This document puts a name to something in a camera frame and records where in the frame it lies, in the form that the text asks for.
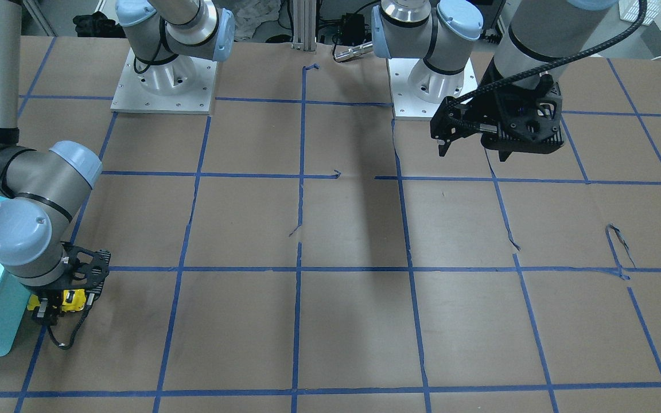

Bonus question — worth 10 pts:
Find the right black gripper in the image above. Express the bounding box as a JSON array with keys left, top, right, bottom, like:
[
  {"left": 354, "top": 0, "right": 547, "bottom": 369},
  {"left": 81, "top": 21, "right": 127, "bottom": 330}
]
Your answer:
[{"left": 32, "top": 241, "right": 112, "bottom": 326}]

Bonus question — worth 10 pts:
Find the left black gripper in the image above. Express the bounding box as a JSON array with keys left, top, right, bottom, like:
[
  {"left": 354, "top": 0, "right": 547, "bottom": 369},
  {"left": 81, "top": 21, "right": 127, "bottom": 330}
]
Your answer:
[{"left": 430, "top": 77, "right": 565, "bottom": 162}]

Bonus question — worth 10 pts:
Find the yellow toy beetle car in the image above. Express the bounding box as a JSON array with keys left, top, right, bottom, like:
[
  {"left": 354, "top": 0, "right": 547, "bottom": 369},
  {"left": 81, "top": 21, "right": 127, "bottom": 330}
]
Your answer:
[{"left": 26, "top": 289, "right": 87, "bottom": 312}]

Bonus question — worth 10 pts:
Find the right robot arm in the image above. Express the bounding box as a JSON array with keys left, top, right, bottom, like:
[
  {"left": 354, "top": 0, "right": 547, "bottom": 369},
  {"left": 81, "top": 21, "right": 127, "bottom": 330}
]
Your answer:
[{"left": 0, "top": 1, "right": 236, "bottom": 326}]

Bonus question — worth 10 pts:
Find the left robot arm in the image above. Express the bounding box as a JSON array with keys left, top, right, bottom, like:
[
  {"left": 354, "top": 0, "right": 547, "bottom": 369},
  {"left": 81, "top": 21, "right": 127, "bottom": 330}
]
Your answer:
[{"left": 371, "top": 1, "right": 648, "bottom": 161}]

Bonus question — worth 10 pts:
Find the brown paper table cover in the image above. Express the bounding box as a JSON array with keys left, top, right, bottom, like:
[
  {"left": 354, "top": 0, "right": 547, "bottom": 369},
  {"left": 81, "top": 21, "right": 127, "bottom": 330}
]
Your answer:
[{"left": 0, "top": 36, "right": 661, "bottom": 412}]

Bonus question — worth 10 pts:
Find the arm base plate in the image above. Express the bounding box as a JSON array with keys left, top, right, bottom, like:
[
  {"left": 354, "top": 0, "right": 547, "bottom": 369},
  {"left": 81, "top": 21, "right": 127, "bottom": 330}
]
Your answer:
[
  {"left": 387, "top": 59, "right": 477, "bottom": 121},
  {"left": 110, "top": 50, "right": 219, "bottom": 115}
]

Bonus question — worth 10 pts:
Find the aluminium frame post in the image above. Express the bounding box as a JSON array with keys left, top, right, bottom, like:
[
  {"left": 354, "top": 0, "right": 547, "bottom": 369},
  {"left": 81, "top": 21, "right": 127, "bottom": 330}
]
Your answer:
[{"left": 288, "top": 1, "right": 317, "bottom": 54}]

